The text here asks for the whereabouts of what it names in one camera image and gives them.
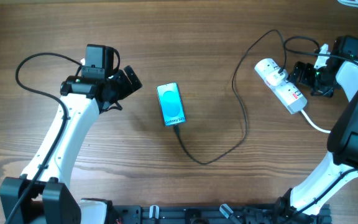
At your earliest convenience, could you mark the white power strip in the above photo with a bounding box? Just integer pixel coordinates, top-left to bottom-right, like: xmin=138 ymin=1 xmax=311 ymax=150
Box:
xmin=254 ymin=58 xmax=307 ymax=114

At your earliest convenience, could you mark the blue-screen Galaxy smartphone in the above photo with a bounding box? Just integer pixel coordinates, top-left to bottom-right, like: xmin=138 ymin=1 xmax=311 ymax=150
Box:
xmin=157 ymin=82 xmax=186 ymax=126

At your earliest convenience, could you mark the black USB-C charging cable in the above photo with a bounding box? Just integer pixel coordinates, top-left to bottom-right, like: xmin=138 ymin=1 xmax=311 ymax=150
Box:
xmin=172 ymin=29 xmax=288 ymax=166

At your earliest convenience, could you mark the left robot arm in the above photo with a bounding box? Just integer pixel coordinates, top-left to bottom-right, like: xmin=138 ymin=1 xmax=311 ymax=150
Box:
xmin=0 ymin=44 xmax=142 ymax=223

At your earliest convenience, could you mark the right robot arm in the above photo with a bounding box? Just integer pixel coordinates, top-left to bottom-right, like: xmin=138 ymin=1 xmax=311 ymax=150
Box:
xmin=272 ymin=35 xmax=358 ymax=223

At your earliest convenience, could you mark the white USB charger plug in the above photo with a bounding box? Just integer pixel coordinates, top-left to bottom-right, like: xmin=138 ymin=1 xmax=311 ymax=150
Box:
xmin=264 ymin=69 xmax=288 ymax=88

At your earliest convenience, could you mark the right black camera cable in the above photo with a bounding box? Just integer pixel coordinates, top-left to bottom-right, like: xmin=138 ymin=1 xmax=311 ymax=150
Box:
xmin=277 ymin=35 xmax=358 ymax=223

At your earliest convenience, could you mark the black camera cable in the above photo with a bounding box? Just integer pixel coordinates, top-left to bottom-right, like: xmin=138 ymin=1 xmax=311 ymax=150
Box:
xmin=277 ymin=35 xmax=358 ymax=223
xmin=4 ymin=52 xmax=124 ymax=224

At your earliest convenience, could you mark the left black camera cable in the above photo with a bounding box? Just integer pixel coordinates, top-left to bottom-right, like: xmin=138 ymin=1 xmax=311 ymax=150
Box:
xmin=4 ymin=52 xmax=124 ymax=224

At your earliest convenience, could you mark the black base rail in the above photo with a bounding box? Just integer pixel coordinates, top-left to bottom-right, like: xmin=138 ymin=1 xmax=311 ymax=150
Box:
xmin=82 ymin=203 xmax=332 ymax=224

